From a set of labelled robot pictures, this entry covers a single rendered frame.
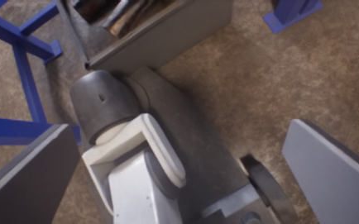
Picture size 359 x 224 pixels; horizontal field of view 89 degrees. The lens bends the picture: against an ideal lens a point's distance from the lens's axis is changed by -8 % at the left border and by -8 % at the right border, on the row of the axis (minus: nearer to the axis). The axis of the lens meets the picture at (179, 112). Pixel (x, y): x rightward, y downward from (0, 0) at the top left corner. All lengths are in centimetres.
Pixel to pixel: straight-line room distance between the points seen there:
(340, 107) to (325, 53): 21
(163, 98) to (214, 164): 25
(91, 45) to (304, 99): 77
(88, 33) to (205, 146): 52
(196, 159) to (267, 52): 51
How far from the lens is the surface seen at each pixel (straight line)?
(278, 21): 93
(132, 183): 46
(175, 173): 47
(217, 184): 61
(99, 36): 71
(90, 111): 51
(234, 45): 86
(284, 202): 62
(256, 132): 78
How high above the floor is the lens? 77
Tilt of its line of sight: 76 degrees down
